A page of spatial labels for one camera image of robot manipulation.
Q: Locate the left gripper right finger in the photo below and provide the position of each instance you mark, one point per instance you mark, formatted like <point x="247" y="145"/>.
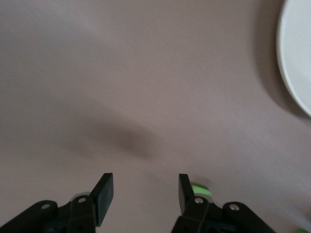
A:
<point x="185" y="194"/>

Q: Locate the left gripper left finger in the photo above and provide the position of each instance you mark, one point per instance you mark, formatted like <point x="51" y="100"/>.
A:
<point x="104" y="194"/>

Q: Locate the green foam letter n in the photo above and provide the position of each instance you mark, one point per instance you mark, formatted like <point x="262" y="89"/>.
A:
<point x="201" y="189"/>

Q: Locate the beige plate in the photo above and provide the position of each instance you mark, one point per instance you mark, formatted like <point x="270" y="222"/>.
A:
<point x="298" y="48"/>

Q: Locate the brown table cover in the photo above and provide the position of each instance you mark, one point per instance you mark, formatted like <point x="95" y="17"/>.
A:
<point x="97" y="72"/>

